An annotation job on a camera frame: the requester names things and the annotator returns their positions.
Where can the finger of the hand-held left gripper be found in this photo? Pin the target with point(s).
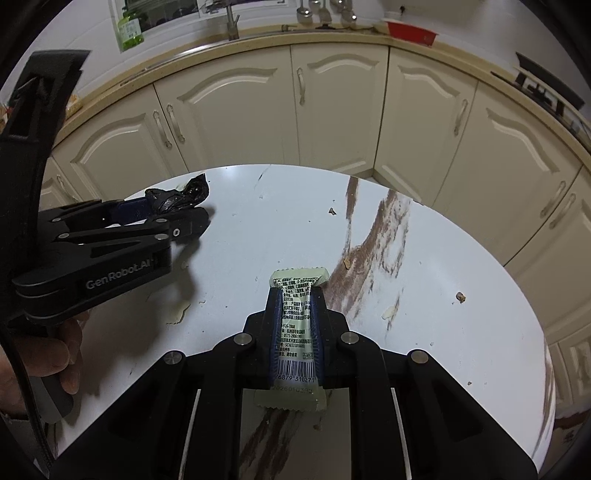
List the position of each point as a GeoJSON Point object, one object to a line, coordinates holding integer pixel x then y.
{"type": "Point", "coordinates": [184, 226]}
{"type": "Point", "coordinates": [129, 210]}

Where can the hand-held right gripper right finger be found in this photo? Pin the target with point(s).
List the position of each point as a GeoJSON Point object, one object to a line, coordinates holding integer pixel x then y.
{"type": "Point", "coordinates": [318, 341]}

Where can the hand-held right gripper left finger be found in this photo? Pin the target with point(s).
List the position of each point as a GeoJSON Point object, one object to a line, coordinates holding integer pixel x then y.
{"type": "Point", "coordinates": [272, 341]}

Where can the black wrapper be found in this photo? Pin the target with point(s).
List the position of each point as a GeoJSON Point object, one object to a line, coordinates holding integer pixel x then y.
{"type": "Point", "coordinates": [175, 198]}

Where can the pale green snack sachet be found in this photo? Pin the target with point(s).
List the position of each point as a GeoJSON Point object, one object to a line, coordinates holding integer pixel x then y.
{"type": "Point", "coordinates": [295, 323]}

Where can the person's left hand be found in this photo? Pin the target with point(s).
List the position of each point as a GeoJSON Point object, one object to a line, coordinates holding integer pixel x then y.
{"type": "Point", "coordinates": [51, 355]}

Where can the green bottle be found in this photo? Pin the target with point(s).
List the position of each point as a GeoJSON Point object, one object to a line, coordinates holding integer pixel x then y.
{"type": "Point", "coordinates": [130, 30]}

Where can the cream kitchen cabinets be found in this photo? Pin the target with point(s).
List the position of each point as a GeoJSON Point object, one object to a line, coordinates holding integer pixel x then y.
{"type": "Point", "coordinates": [337, 115]}

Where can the metal kitchen faucet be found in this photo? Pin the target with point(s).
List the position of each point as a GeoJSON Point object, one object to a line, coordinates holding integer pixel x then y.
{"type": "Point", "coordinates": [232, 27]}

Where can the dark kitchen window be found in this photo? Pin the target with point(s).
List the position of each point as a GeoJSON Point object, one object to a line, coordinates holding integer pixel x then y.
{"type": "Point", "coordinates": [161, 5]}

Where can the red baking tray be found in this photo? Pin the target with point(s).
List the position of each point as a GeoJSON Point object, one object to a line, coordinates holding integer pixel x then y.
{"type": "Point", "coordinates": [411, 31]}

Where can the black gas stove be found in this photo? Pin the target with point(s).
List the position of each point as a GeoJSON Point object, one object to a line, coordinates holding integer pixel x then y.
{"type": "Point", "coordinates": [549, 85]}

